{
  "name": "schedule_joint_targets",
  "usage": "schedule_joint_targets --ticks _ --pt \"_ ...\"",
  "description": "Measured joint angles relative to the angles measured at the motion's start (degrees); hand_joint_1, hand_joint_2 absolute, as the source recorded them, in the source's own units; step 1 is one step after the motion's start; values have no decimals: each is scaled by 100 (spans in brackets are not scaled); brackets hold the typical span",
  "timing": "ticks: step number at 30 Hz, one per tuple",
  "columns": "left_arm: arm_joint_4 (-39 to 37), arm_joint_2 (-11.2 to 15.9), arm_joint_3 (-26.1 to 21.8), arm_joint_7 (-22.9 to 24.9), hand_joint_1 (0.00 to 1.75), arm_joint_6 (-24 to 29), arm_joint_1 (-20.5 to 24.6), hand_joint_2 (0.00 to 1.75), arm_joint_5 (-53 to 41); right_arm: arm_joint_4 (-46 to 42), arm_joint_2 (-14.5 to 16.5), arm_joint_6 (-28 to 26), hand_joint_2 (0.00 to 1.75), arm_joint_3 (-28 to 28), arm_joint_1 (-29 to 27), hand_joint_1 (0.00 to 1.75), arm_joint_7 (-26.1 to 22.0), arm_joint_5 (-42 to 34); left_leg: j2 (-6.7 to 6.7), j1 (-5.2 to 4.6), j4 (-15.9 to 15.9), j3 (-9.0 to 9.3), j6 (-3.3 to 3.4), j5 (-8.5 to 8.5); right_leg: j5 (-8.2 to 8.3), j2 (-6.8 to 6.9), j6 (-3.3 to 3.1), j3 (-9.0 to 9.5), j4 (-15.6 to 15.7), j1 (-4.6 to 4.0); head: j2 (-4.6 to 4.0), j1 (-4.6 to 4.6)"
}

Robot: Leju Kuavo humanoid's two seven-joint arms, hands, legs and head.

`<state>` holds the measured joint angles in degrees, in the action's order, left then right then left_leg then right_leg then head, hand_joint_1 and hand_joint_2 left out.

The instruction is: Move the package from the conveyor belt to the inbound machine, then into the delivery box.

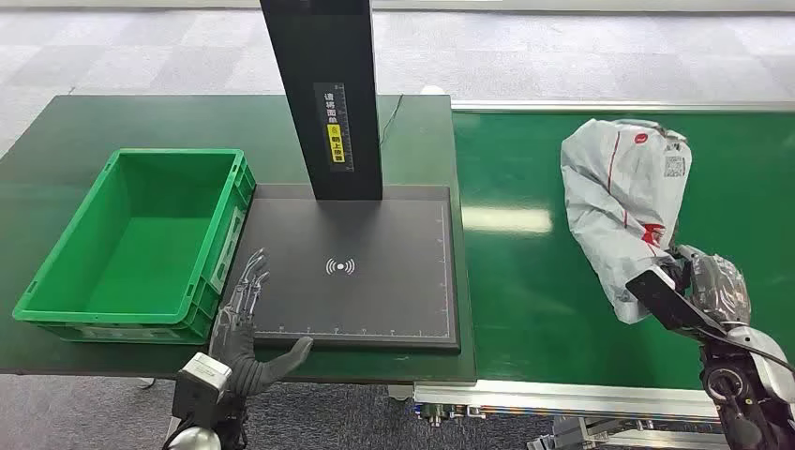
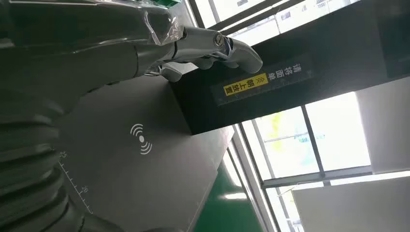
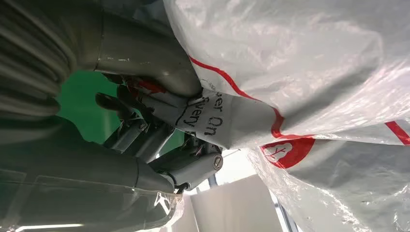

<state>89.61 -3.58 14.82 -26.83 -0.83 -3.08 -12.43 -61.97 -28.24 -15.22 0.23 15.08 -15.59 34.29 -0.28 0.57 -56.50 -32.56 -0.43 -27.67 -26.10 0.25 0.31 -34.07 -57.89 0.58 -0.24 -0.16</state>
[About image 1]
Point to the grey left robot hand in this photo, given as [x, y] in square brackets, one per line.
[233, 335]

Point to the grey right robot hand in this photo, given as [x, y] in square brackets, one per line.
[717, 286]

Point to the grey plastic mailer package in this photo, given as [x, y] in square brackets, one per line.
[615, 205]

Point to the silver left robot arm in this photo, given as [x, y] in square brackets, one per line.
[250, 380]

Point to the green conveyor belt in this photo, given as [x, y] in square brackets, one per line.
[528, 298]

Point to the black scanner base platform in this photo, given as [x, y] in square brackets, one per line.
[372, 298]

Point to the green plastic crate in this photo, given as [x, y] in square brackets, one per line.
[62, 298]

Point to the yellow and black column label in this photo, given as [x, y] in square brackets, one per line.
[335, 144]

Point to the black scanner column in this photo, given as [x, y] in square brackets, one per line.
[298, 62]

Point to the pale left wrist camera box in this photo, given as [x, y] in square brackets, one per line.
[199, 385]

